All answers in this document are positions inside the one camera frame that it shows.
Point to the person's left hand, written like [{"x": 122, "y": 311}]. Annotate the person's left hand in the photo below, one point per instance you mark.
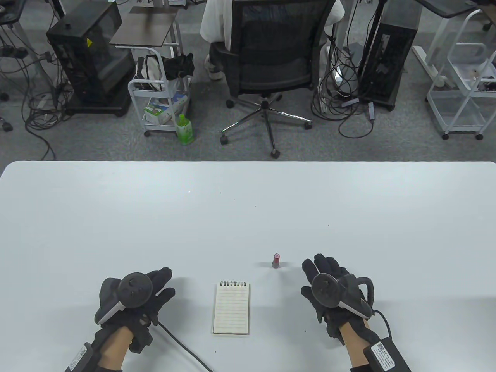
[{"x": 161, "y": 296}]

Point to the person's right hand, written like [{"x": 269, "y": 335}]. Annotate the person's right hand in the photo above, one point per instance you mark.
[{"x": 329, "y": 317}]

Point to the cream spiral notebook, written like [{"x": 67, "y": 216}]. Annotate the cream spiral notebook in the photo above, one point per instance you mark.
[{"x": 231, "y": 310}]

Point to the person's left forearm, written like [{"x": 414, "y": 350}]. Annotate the person's left forearm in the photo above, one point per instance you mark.
[{"x": 116, "y": 348}]

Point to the person's right forearm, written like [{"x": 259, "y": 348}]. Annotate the person's right forearm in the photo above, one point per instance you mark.
[{"x": 356, "y": 345}]

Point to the grey hand controller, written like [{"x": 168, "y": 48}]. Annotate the grey hand controller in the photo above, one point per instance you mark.
[
  {"x": 133, "y": 290},
  {"x": 325, "y": 290}
]

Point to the black wrist sensor box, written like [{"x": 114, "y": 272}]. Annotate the black wrist sensor box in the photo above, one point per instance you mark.
[
  {"x": 79, "y": 360},
  {"x": 387, "y": 356}
]

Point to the green drink bottle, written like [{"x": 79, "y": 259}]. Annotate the green drink bottle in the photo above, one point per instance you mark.
[{"x": 185, "y": 131}]

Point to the small white rolling cart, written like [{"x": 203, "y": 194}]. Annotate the small white rolling cart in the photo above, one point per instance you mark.
[{"x": 159, "y": 128}]

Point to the white green box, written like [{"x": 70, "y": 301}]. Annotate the white green box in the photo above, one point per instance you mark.
[{"x": 157, "y": 112}]

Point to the blue white packet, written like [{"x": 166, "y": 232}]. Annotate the blue white packet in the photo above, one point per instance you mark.
[{"x": 180, "y": 100}]

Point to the white black tote bag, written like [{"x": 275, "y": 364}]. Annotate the white black tote bag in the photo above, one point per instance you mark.
[{"x": 149, "y": 73}]

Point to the large white rolling cart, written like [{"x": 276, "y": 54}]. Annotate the large white rolling cart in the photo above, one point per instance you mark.
[{"x": 463, "y": 128}]

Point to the white power strip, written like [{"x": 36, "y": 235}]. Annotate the white power strip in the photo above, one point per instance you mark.
[{"x": 338, "y": 75}]

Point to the black computer tower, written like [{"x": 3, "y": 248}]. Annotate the black computer tower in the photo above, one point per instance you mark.
[
  {"x": 387, "y": 58},
  {"x": 89, "y": 58}
]

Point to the brown side table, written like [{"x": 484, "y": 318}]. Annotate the brown side table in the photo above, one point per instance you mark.
[{"x": 143, "y": 27}]

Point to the white desk foot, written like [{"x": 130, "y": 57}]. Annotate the white desk foot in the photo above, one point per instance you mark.
[{"x": 426, "y": 64}]

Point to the black mesh office chair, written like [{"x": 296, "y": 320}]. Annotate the black mesh office chair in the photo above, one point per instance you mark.
[{"x": 279, "y": 46}]

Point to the black power strip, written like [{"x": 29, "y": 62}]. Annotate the black power strip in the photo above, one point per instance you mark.
[{"x": 13, "y": 51}]

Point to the black desk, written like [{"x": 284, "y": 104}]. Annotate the black desk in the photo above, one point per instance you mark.
[
  {"x": 445, "y": 7},
  {"x": 11, "y": 9}
]

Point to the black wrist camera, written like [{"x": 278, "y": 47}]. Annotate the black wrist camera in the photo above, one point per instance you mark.
[{"x": 140, "y": 343}]

